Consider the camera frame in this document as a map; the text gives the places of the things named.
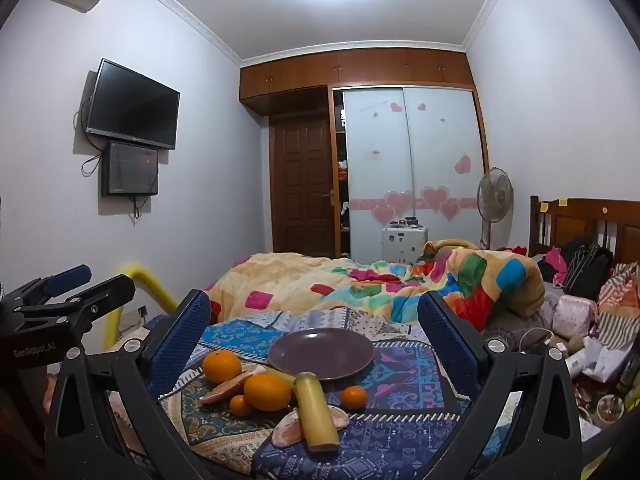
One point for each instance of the white box appliance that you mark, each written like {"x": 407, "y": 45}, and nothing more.
{"x": 405, "y": 246}

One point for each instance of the wooden overhead cabinet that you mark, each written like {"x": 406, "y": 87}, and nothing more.
{"x": 350, "y": 72}

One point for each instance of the colourful checked quilt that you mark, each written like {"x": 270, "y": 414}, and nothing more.
{"x": 380, "y": 285}

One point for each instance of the pink cloth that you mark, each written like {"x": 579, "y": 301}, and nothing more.
{"x": 554, "y": 259}

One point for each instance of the wooden bed headboard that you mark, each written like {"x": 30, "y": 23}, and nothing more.
{"x": 580, "y": 220}

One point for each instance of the large orange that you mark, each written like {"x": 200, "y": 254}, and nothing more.
{"x": 266, "y": 392}
{"x": 221, "y": 366}

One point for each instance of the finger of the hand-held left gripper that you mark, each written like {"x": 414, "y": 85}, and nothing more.
{"x": 107, "y": 295}
{"x": 67, "y": 279}

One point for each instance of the wall-mounted black television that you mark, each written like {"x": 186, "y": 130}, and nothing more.
{"x": 132, "y": 105}

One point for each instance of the banana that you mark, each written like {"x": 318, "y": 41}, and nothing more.
{"x": 280, "y": 375}

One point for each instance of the brown wooden door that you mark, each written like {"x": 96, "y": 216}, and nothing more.
{"x": 300, "y": 185}

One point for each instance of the small tangerine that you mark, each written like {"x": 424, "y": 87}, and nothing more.
{"x": 354, "y": 396}
{"x": 240, "y": 405}

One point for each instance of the striped fabric bag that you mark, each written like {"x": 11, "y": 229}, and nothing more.
{"x": 620, "y": 305}

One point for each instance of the pink pomelo wedge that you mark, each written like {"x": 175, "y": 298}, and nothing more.
{"x": 225, "y": 389}
{"x": 290, "y": 430}

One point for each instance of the pink quilted bag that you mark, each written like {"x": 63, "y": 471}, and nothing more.
{"x": 575, "y": 316}

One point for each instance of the yellow plastic chair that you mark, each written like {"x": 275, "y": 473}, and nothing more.
{"x": 145, "y": 282}

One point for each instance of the purple round plate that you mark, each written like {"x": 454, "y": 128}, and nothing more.
{"x": 322, "y": 352}

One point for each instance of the open wardrobe shelf section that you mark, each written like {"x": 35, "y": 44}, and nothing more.
{"x": 341, "y": 175}

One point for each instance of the frosted sliding wardrobe door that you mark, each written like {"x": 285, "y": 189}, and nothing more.
{"x": 445, "y": 150}
{"x": 375, "y": 160}

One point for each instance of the standing electric fan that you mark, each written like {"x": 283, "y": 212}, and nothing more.
{"x": 495, "y": 194}

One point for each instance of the black backpack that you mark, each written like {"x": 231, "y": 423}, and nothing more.
{"x": 587, "y": 270}

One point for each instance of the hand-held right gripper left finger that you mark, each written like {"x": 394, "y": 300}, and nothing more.
{"x": 181, "y": 342}

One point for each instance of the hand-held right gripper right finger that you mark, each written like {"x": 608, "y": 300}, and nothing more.
{"x": 445, "y": 342}

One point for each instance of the blue patterned blanket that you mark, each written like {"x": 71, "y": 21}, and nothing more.
{"x": 400, "y": 425}

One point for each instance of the long sugar cane piece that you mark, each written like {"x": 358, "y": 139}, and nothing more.
{"x": 315, "y": 410}

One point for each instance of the white plastic bag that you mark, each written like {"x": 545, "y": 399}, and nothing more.
{"x": 602, "y": 360}

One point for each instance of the small black wall monitor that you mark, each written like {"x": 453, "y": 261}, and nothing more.
{"x": 130, "y": 167}

